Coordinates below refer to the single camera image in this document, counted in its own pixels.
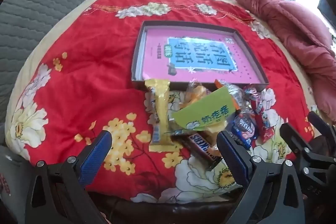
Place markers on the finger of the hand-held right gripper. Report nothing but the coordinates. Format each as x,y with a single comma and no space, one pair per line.
295,141
321,125

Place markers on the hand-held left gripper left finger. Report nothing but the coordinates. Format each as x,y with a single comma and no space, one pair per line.
95,155

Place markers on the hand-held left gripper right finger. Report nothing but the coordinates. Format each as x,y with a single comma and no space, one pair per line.
232,158

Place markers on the blue cookie packet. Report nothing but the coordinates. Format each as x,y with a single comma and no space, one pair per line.
245,128

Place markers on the brown chocolate bar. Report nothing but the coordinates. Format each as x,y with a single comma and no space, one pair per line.
199,146

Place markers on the red cartoon cookie packet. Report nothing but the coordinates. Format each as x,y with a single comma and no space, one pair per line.
262,119

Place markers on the green label snack packet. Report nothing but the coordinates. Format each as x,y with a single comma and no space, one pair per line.
204,111

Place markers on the brown cake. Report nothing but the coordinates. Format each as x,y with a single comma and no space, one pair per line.
235,94

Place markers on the orange puffed snack bag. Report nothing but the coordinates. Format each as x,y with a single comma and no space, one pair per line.
195,95

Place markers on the yellow wafer bar packet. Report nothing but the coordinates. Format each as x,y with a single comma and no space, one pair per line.
162,113

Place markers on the grey cardboard box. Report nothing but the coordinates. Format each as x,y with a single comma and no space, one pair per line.
189,26

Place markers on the red floral blanket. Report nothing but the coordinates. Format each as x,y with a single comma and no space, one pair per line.
92,69

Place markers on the pink quilt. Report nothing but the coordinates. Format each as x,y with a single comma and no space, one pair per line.
296,22

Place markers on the dark screen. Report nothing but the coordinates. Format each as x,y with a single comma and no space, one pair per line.
325,8

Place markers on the pink book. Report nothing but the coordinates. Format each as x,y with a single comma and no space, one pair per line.
157,56

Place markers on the grey quilted headboard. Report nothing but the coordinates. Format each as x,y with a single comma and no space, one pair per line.
39,3

